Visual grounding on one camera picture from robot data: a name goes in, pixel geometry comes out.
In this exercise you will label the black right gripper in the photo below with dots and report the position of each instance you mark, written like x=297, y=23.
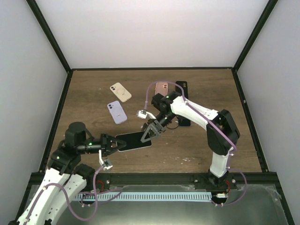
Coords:
x=154, y=128

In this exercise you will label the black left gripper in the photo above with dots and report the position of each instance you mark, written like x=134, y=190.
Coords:
x=107, y=141

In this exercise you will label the white smartphone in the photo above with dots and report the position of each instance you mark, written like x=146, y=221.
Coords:
x=133, y=141

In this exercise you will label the blue smartphone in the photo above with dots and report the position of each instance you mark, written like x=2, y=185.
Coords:
x=183, y=122

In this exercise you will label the pink phone case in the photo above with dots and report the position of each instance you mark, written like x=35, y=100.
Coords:
x=161, y=88

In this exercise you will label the black phone case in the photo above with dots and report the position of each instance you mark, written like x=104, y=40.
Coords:
x=182, y=85

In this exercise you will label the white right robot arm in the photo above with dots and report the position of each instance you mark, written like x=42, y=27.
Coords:
x=221, y=130

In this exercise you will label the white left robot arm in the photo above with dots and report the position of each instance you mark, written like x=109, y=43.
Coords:
x=72, y=170

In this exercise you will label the lavender phone case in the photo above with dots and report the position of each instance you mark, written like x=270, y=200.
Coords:
x=117, y=112

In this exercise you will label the cream phone case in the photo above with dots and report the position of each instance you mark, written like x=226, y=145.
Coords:
x=120, y=92

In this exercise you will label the light blue slotted strip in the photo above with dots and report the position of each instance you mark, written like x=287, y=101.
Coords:
x=156, y=197

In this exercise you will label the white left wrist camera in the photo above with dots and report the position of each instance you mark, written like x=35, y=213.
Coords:
x=104, y=163

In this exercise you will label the black frame rail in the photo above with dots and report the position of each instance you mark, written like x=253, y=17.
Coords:
x=200, y=180

